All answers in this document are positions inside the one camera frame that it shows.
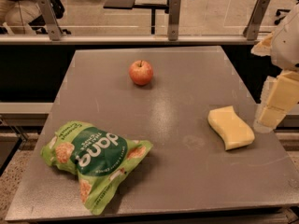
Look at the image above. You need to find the red apple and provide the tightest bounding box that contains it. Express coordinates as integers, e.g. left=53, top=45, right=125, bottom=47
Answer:
left=129, top=60, right=153, bottom=86

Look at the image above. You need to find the metal guard rail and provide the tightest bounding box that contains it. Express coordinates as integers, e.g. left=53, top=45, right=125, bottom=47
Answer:
left=0, top=34, right=266, bottom=46

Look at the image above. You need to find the right metal rail bracket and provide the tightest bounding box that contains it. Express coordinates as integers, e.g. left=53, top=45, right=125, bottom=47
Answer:
left=243, top=0, right=271, bottom=41

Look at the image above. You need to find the yellow sponge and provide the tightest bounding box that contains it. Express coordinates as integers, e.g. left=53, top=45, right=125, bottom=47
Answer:
left=207, top=105, right=255, bottom=150

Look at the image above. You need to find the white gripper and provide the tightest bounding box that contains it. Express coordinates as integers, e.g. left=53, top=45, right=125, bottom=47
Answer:
left=250, top=4, right=299, bottom=129

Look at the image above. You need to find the green rice chip bag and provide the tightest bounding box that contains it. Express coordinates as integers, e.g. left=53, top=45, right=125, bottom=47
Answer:
left=40, top=121, right=152, bottom=215

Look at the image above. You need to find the seated person in background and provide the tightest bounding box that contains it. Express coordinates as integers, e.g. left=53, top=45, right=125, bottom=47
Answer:
left=0, top=0, right=65, bottom=35

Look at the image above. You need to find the metal rail bracket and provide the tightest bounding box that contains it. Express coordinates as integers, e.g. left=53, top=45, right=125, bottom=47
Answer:
left=243, top=0, right=271, bottom=41
left=167, top=0, right=181, bottom=41
left=36, top=0, right=62, bottom=41

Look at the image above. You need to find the left metal rail bracket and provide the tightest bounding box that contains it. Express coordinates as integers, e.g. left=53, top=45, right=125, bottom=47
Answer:
left=36, top=0, right=62, bottom=41

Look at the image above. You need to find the middle metal rail bracket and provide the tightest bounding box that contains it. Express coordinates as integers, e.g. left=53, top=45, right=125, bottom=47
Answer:
left=167, top=0, right=181, bottom=41

